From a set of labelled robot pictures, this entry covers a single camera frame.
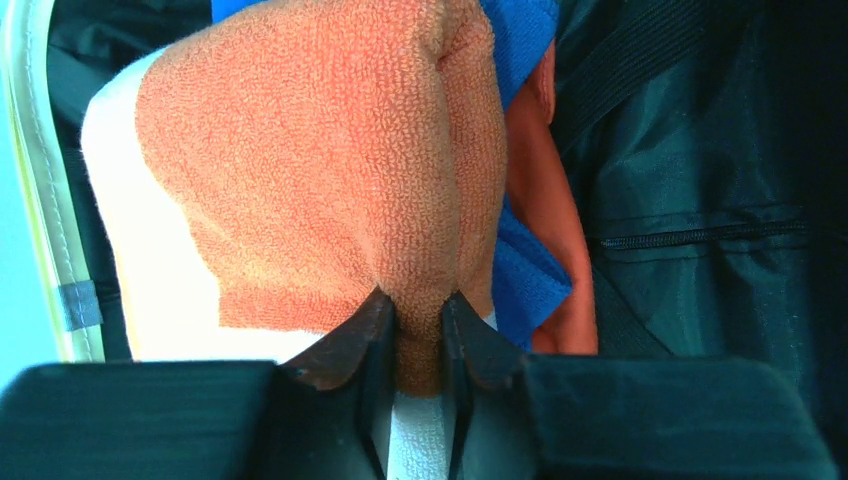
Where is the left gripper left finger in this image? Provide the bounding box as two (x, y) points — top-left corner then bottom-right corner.
(1, 291), (395, 479)

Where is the orange garment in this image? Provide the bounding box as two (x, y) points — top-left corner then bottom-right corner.
(505, 43), (599, 355)

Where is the blue cloth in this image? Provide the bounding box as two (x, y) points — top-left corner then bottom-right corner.
(210, 0), (574, 352)

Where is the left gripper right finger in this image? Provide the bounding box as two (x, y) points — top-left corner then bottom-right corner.
(441, 294), (840, 479)

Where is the yellow hard-shell suitcase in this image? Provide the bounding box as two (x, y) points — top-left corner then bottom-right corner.
(3, 1), (847, 464)

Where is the orange and pink cloth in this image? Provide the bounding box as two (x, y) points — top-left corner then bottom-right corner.
(81, 1), (507, 479)

